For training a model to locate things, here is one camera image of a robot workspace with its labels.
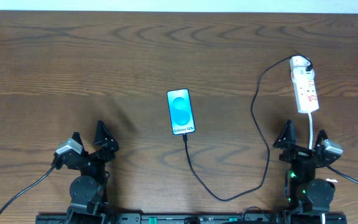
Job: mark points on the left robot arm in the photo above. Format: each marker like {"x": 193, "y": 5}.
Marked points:
{"x": 88, "y": 192}

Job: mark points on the white power strip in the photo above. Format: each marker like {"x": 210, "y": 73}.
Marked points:
{"x": 305, "y": 90}

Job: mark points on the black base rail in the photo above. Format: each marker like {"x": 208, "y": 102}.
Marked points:
{"x": 136, "y": 218}

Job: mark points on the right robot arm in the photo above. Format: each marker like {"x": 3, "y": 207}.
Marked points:
{"x": 309, "y": 198}

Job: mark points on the Galaxy smartphone blue screen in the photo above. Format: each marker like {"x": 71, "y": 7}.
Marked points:
{"x": 181, "y": 113}

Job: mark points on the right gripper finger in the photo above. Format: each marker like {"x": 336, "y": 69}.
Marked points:
{"x": 288, "y": 136}
{"x": 321, "y": 137}

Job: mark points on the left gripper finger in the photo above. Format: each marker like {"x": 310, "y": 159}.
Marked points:
{"x": 76, "y": 137}
{"x": 104, "y": 138}

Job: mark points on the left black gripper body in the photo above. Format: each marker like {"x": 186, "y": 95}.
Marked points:
{"x": 91, "y": 156}

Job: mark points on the white USB charger plug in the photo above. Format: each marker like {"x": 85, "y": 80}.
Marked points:
{"x": 299, "y": 61}

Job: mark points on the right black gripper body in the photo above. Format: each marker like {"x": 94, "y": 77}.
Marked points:
{"x": 303, "y": 152}

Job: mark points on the small white paper scrap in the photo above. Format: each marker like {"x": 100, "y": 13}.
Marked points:
{"x": 332, "y": 180}

